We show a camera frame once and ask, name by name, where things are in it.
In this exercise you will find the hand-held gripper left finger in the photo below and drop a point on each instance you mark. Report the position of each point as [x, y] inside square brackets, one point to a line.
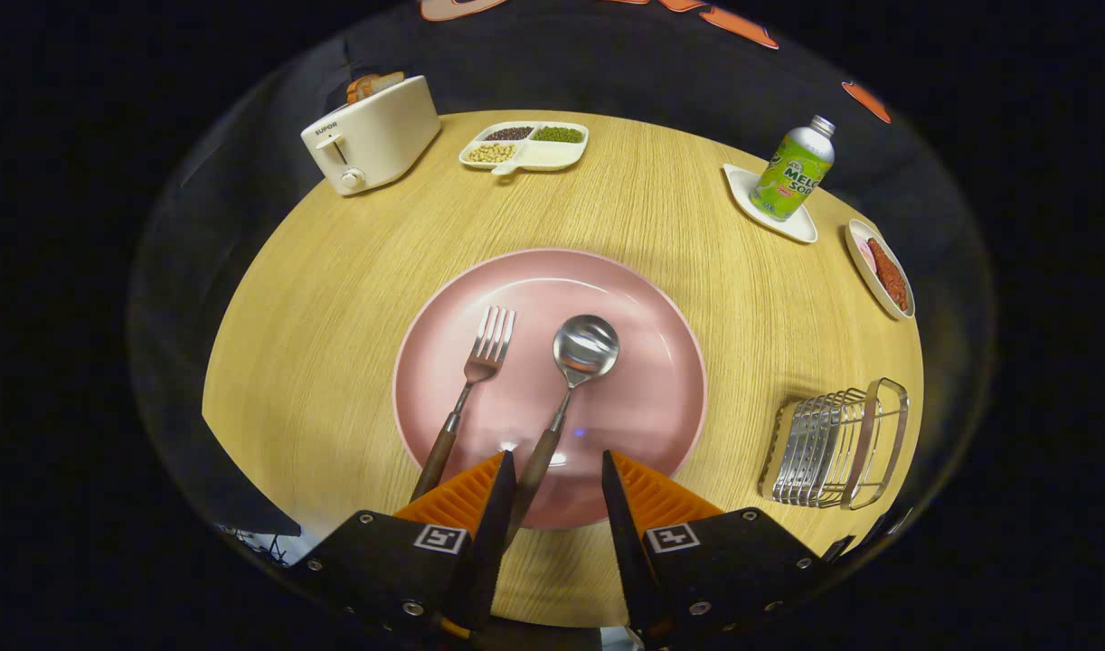
[494, 542]

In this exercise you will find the pile of yellow beans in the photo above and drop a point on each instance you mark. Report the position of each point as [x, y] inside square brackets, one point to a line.
[491, 153]

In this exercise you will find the white square coaster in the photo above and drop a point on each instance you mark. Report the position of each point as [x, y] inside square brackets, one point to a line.
[742, 185]

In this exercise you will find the small oval food dish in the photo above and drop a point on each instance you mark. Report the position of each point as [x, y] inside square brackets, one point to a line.
[864, 271]

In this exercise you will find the pile of green beans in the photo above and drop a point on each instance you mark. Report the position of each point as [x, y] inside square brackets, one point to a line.
[559, 135]

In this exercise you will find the white divided snack tray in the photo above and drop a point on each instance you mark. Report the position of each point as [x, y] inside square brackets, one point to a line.
[543, 155]

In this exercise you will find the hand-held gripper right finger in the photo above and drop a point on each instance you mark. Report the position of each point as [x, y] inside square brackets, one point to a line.
[627, 542]

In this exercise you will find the pile of dark beans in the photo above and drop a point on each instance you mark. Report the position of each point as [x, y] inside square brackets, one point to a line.
[509, 134]

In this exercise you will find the green soda bottle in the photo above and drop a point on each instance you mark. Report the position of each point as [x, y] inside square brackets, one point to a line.
[792, 176]

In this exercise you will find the large pink plate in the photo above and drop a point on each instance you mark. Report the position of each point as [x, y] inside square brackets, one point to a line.
[643, 380]

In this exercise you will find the pink food slice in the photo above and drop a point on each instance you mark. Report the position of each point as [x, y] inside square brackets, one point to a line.
[865, 253]

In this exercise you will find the cream white toaster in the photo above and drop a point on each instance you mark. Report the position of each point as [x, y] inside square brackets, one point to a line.
[381, 136]

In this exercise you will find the red meat piece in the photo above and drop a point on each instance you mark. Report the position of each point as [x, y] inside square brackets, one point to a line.
[889, 276]

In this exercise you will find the brown toast slice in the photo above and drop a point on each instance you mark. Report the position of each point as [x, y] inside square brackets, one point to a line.
[385, 82]
[359, 88]

